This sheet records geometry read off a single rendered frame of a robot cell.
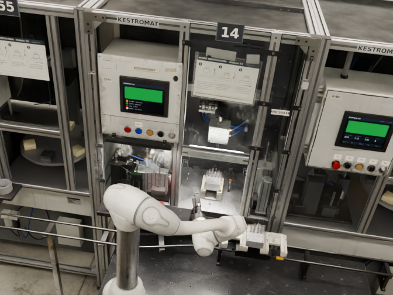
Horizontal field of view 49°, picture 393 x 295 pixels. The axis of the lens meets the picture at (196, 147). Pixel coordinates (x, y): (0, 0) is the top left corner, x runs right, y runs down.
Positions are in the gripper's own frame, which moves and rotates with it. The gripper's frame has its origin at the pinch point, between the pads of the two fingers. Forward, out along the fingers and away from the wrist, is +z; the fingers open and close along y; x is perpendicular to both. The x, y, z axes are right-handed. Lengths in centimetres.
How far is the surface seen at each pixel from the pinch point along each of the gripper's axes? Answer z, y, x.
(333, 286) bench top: -40, -37, -77
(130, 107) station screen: 11, 53, 35
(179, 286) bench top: -35, -35, 11
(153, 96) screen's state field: 8, 61, 23
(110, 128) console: 15, 38, 46
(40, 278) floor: 29, -102, 107
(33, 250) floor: 56, -103, 117
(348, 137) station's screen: -17, 51, -72
